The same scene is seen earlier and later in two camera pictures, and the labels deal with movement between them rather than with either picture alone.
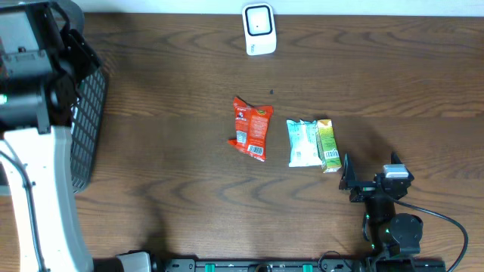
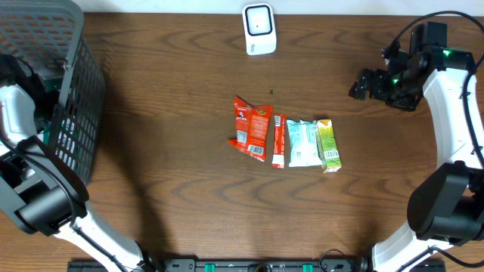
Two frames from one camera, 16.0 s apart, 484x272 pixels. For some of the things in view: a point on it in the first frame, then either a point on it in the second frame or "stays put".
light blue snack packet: x=304 y=144 stays put
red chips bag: x=252 y=125 stays put
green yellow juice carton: x=327 y=148 stays put
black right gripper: x=349 y=181 → x=377 y=77
